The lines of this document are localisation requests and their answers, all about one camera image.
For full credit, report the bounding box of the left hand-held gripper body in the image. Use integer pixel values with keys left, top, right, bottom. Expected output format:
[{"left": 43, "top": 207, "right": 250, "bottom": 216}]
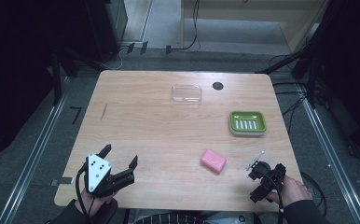
[{"left": 83, "top": 152, "right": 135, "bottom": 199}]

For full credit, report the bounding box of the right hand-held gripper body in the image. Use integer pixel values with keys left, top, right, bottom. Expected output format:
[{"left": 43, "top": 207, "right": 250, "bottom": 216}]
[{"left": 246, "top": 150, "right": 285, "bottom": 194}]

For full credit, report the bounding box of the pink soap bar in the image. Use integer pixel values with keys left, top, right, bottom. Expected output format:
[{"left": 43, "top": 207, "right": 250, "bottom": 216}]
[{"left": 200, "top": 148, "right": 228, "bottom": 175}]

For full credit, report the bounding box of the green soap dish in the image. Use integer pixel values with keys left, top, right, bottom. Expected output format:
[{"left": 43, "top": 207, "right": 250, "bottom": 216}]
[{"left": 228, "top": 110, "right": 268, "bottom": 137}]

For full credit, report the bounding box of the clear plastic tray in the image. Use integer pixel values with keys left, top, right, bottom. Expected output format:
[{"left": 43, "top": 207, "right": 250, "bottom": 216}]
[{"left": 170, "top": 84, "right": 203, "bottom": 105}]

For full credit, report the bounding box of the person's right hand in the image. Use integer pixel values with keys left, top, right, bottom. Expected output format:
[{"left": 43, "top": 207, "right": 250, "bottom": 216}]
[{"left": 266, "top": 175, "right": 312, "bottom": 208}]

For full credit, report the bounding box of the person's left hand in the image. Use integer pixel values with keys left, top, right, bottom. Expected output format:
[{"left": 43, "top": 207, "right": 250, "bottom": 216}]
[{"left": 83, "top": 189, "right": 118, "bottom": 216}]

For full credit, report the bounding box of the small metal floor plate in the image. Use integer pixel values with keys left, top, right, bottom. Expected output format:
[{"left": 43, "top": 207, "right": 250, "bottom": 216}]
[{"left": 50, "top": 176, "right": 76, "bottom": 187}]

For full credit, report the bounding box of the person's striped clothing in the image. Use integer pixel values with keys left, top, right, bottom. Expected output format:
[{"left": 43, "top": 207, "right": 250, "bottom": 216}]
[{"left": 133, "top": 211, "right": 208, "bottom": 224}]

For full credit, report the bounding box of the black tripod stand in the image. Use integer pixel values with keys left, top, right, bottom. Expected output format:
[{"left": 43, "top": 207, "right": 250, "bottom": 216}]
[{"left": 255, "top": 31, "right": 328, "bottom": 110}]

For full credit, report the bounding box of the black curtain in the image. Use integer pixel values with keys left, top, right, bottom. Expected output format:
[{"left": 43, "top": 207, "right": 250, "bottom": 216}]
[
  {"left": 307, "top": 0, "right": 360, "bottom": 157},
  {"left": 0, "top": 0, "right": 90, "bottom": 166}
]

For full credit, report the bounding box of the black cabinet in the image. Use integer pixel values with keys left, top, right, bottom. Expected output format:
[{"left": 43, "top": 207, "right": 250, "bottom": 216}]
[{"left": 84, "top": 0, "right": 129, "bottom": 62}]

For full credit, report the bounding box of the beige wooden furniture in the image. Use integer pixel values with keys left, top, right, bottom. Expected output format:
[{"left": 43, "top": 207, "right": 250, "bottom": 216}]
[{"left": 181, "top": 0, "right": 330, "bottom": 54}]

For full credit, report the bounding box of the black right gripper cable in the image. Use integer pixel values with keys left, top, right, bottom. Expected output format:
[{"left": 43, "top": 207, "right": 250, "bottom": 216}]
[{"left": 258, "top": 171, "right": 286, "bottom": 224}]

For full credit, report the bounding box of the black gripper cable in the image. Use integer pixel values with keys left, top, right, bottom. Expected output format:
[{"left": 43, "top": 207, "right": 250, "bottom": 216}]
[
  {"left": 258, "top": 171, "right": 286, "bottom": 224},
  {"left": 75, "top": 166, "right": 92, "bottom": 224}
]

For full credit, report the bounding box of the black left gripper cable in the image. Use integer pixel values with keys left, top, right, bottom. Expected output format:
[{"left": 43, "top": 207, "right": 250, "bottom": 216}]
[{"left": 75, "top": 166, "right": 92, "bottom": 224}]

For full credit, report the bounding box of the black floor cable loop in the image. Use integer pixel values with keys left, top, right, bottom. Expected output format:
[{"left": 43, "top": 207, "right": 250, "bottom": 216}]
[{"left": 300, "top": 171, "right": 329, "bottom": 217}]

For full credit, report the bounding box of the metal floor rail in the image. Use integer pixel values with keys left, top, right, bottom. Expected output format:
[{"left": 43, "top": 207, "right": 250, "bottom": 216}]
[
  {"left": 296, "top": 82, "right": 360, "bottom": 224},
  {"left": 0, "top": 77, "right": 72, "bottom": 224}
]

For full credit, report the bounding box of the white floor cable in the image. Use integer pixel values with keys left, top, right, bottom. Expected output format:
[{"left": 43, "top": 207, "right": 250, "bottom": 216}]
[{"left": 102, "top": 46, "right": 130, "bottom": 71}]

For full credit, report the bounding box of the black hanging cable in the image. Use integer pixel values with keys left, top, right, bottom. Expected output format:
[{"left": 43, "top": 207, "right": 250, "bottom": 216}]
[{"left": 171, "top": 0, "right": 201, "bottom": 51}]

